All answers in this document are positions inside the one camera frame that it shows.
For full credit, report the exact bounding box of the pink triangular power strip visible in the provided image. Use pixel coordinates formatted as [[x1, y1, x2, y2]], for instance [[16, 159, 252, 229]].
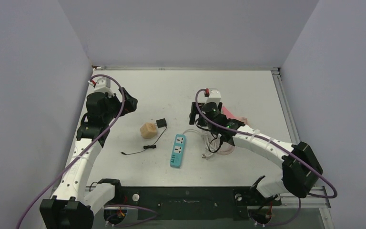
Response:
[[221, 106, 239, 120]]

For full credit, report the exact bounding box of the beige cube adapter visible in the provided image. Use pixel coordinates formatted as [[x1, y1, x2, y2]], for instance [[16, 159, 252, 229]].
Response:
[[140, 123, 158, 139]]

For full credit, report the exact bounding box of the black plug with thin cable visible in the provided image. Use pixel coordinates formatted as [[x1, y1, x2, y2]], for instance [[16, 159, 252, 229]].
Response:
[[121, 118, 167, 156]]

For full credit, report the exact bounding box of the teal power strip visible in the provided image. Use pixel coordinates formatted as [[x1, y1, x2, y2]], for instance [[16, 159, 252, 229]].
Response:
[[169, 134, 186, 168]]

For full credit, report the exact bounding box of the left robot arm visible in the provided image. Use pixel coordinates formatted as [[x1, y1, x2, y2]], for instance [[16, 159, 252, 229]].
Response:
[[40, 87, 138, 229]]

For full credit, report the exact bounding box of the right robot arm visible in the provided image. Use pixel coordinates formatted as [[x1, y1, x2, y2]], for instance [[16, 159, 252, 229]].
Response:
[[189, 102, 323, 204]]

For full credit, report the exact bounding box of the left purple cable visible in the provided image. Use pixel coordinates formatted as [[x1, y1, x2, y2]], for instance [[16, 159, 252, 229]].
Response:
[[15, 74, 158, 229]]

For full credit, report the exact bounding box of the purple cable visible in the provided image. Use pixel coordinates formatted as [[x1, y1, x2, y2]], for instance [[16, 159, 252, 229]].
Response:
[[15, 74, 158, 229], [195, 88, 338, 228]]

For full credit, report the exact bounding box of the aluminium table frame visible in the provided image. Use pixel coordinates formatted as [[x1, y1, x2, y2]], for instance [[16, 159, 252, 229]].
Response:
[[41, 65, 335, 229]]

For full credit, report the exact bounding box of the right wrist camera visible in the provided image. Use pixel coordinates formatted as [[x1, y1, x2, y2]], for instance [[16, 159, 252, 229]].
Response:
[[204, 88, 222, 104]]

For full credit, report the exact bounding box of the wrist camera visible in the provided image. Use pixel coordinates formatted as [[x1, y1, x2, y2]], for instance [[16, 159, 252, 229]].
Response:
[[88, 77, 113, 95], [204, 88, 222, 104]]

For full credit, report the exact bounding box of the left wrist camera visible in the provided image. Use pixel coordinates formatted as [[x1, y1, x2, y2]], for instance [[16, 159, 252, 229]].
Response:
[[88, 77, 113, 95]]

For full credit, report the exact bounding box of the white coiled cable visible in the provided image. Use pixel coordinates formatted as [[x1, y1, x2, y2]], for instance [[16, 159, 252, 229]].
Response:
[[183, 129, 222, 160]]

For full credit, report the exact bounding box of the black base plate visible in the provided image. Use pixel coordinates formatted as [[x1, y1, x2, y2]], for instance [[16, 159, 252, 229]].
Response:
[[107, 187, 282, 220]]

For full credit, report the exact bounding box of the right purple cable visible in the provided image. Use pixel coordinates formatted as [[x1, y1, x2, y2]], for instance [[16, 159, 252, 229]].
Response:
[[195, 88, 338, 228]]

